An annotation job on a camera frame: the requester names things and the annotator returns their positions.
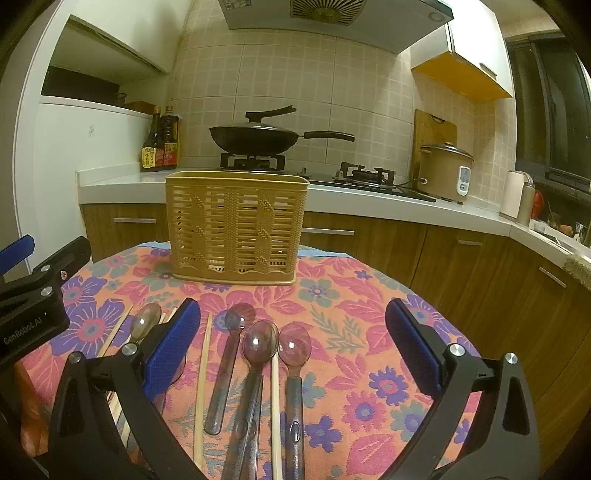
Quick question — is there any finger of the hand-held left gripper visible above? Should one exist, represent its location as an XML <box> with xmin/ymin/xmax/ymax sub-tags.
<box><xmin>27</xmin><ymin>236</ymin><xmax>92</xmax><ymax>306</ymax></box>
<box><xmin>0</xmin><ymin>234</ymin><xmax>36</xmax><ymax>284</ymax></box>

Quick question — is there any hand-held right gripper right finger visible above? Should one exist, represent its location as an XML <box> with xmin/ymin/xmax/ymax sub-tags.
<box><xmin>385</xmin><ymin>298</ymin><xmax>541</xmax><ymax>480</ymax></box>

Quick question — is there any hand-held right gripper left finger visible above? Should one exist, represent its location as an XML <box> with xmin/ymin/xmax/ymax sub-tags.
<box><xmin>48</xmin><ymin>298</ymin><xmax>208</xmax><ymax>480</ymax></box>

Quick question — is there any yellow plastic utensil basket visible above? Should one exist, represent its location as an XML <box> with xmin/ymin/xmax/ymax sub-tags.
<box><xmin>165</xmin><ymin>171</ymin><xmax>311</xmax><ymax>284</ymax></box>

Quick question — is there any floral tablecloth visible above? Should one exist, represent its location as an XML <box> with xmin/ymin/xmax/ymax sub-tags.
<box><xmin>14</xmin><ymin>240</ymin><xmax>485</xmax><ymax>480</ymax></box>

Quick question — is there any black gas stove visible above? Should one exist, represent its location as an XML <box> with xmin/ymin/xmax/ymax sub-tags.
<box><xmin>219</xmin><ymin>152</ymin><xmax>437</xmax><ymax>202</ymax></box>

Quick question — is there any beige rice cooker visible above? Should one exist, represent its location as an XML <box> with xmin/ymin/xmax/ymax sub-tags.
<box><xmin>418</xmin><ymin>142</ymin><xmax>475</xmax><ymax>202</ymax></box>

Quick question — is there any black shelf appliance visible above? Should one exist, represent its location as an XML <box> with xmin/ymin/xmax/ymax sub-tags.
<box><xmin>42</xmin><ymin>65</ymin><xmax>126</xmax><ymax>110</ymax></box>

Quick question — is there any beige thermos jug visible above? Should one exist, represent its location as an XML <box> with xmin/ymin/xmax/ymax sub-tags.
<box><xmin>499</xmin><ymin>170</ymin><xmax>535</xmax><ymax>226</ymax></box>

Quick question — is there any wooden cutting board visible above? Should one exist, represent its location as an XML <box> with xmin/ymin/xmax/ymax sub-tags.
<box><xmin>413</xmin><ymin>109</ymin><xmax>458</xmax><ymax>178</ymax></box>

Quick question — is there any black wok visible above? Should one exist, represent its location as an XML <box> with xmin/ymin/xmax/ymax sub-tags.
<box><xmin>209</xmin><ymin>124</ymin><xmax>356</xmax><ymax>155</ymax></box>

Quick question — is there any dark window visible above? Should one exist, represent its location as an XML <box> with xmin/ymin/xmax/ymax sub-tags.
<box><xmin>505</xmin><ymin>30</ymin><xmax>591</xmax><ymax>190</ymax></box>

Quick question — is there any range hood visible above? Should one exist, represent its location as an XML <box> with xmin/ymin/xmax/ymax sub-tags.
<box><xmin>217</xmin><ymin>0</ymin><xmax>455</xmax><ymax>55</ymax></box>

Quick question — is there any white and yellow wall cabinet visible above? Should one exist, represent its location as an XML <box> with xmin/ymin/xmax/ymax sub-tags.
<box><xmin>411</xmin><ymin>9</ymin><xmax>514</xmax><ymax>100</ymax></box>

